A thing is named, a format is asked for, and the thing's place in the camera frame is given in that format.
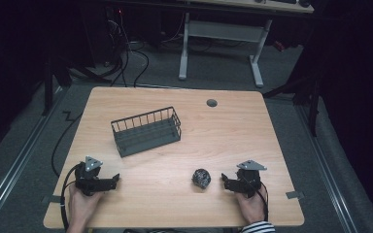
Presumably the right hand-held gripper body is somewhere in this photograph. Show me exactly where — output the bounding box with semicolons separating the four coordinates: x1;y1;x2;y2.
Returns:
226;159;268;199

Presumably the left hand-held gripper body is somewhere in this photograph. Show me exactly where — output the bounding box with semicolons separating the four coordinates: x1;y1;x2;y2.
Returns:
74;155;114;197

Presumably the dark ball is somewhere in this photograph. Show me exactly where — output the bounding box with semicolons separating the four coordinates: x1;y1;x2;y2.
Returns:
191;168;212;189

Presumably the dark wire basket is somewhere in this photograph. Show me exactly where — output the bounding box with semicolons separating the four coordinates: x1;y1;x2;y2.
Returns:
110;106;183;158

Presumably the person's right hand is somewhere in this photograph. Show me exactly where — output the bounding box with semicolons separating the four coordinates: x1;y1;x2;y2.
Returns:
236;185;268;225

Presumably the person's left hand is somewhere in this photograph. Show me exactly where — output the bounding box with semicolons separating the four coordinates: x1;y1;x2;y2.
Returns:
67;183;104;233

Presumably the grey tape piece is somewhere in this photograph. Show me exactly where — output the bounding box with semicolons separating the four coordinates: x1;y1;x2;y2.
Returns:
42;194;62;205
286;190;305;200

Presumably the striped sleeve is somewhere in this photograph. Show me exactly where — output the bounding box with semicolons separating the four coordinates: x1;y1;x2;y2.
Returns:
240;220;276;233

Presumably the black metal stand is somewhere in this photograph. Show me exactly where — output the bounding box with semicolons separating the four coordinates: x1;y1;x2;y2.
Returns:
262;57;324;137
41;48;73;117

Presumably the white-legged desk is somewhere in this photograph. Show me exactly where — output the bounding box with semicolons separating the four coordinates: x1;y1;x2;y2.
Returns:
178;0;315;88

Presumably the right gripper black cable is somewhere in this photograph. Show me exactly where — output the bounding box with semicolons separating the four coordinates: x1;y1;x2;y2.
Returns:
243;176;270;222

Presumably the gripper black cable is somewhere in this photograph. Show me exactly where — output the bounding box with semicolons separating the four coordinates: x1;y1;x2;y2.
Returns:
243;176;270;222
60;163;83;232

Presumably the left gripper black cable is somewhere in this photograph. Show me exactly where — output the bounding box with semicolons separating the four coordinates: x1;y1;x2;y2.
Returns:
60;163;83;232

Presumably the black floor cable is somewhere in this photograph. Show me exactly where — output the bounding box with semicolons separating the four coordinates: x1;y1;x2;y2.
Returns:
51;110;84;179

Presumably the bundle of black cables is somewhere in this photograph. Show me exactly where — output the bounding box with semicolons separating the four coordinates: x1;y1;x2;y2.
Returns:
67;8;151;88

